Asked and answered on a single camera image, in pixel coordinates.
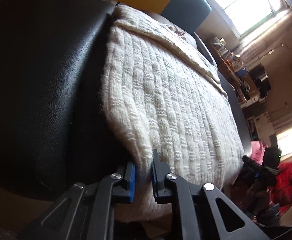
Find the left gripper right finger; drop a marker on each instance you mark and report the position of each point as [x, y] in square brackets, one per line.
[170, 188]

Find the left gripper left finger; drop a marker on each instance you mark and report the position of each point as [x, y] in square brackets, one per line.
[102, 197]

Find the cream knitted sweater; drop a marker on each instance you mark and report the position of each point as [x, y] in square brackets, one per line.
[161, 94]

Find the pink blanket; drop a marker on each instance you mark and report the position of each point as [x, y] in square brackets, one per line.
[257, 151]

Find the person in red jacket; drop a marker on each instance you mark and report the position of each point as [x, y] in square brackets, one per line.
[263, 197]

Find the wooden side desk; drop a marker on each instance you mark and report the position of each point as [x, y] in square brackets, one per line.
[254, 87]

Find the blue bag on desk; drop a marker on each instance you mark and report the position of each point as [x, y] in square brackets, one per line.
[242, 73]

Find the deer print pillow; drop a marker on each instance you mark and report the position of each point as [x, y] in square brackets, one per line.
[174, 28]

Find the grey yellow blue sofa chair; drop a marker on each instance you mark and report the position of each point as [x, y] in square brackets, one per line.
[165, 7]

